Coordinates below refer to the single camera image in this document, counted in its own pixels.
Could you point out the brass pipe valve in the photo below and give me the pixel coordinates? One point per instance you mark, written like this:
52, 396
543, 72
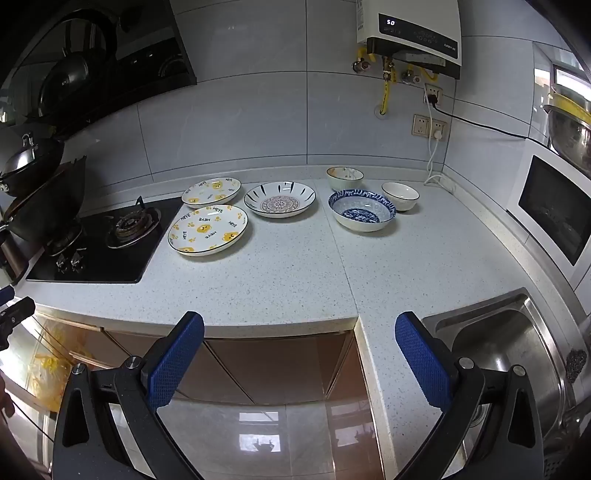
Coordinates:
360, 62
412, 76
391, 68

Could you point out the double wall socket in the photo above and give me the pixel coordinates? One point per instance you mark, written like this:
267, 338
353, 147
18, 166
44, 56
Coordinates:
427, 125

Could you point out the stainless steel basin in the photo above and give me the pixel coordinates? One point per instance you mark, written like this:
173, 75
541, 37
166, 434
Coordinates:
572, 138

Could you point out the white bowl dark rim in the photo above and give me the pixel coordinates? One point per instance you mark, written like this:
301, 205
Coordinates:
399, 194

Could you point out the window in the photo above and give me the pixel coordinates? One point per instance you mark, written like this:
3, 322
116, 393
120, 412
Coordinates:
572, 78

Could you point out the dark stroke patterned plate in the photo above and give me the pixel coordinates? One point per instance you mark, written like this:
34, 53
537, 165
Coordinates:
279, 201

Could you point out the steel wool scourer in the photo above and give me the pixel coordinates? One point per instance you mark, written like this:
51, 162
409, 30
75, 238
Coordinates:
576, 364

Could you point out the gas burner with grate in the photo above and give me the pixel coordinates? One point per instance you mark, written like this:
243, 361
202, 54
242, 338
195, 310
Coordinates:
134, 226
62, 243

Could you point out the small black wok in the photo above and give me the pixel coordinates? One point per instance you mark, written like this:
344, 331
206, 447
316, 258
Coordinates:
34, 173

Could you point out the brown metallic kettle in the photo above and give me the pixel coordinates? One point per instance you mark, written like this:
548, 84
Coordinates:
11, 263

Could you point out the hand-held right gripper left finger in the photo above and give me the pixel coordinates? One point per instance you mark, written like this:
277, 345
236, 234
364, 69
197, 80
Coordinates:
178, 360

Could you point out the yellow plastic basin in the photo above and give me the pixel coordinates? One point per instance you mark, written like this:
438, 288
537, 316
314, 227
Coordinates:
561, 99

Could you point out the single wall socket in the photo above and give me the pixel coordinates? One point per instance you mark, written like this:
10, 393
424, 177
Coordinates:
433, 92

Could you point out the black glass range hood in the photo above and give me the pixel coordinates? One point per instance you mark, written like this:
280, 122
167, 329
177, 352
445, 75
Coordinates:
152, 60

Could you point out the large black wok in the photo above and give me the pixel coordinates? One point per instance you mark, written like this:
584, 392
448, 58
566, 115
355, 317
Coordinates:
51, 203

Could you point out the blue patterned plate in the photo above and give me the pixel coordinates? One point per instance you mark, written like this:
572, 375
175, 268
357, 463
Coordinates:
360, 210

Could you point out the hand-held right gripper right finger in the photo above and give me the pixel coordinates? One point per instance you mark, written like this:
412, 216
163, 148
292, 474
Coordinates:
422, 364

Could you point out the white bowl orange flowers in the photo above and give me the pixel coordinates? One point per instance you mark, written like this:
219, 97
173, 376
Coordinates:
344, 177

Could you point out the steel wok lid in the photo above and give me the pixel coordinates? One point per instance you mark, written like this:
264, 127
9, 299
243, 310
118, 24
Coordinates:
23, 154

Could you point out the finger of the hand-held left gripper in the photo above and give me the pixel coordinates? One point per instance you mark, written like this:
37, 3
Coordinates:
5, 295
16, 314

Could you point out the stainless steel sink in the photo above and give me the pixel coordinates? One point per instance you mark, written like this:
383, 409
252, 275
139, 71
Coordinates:
498, 341

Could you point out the black glass gas stove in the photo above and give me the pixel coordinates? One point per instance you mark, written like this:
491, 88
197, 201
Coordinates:
115, 263

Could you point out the stove control knob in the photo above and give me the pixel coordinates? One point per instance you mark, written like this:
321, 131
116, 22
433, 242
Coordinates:
76, 262
62, 263

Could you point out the person's left hand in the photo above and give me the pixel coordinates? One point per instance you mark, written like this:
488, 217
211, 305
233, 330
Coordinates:
4, 399

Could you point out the white gas water heater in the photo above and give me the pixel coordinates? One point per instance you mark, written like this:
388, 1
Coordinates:
415, 23

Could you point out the clear plastic bag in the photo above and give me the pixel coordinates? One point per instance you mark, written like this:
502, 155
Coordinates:
48, 369

